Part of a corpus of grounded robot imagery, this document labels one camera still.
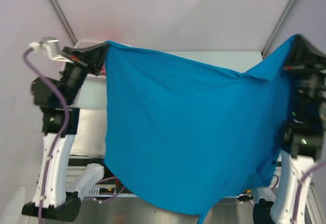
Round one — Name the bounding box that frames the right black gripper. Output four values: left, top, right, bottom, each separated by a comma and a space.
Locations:
283, 33, 326, 117

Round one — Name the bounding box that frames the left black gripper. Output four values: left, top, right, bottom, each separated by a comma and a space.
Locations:
61, 41, 111, 104

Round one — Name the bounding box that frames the blue t-shirt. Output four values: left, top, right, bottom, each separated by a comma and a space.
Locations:
104, 37, 295, 218

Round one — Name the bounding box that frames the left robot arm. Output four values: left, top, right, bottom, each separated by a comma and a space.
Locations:
22, 41, 113, 222

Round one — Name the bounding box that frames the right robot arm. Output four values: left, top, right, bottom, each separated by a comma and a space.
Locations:
252, 34, 325, 223

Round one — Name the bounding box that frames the white plastic basket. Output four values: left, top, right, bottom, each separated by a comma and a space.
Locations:
74, 39, 106, 76

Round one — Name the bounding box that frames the white folded t-shirt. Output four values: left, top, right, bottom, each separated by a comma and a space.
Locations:
70, 109, 107, 157

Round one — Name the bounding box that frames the right corner aluminium post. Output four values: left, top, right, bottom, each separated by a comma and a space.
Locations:
261, 0, 298, 58

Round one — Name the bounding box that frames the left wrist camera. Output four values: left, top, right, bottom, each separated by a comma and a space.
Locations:
29, 37, 72, 63

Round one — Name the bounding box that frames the aluminium frame rail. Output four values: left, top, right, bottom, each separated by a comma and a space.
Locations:
65, 164, 105, 189

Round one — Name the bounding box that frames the white slotted cable duct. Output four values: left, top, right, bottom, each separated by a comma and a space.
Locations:
86, 184, 137, 198

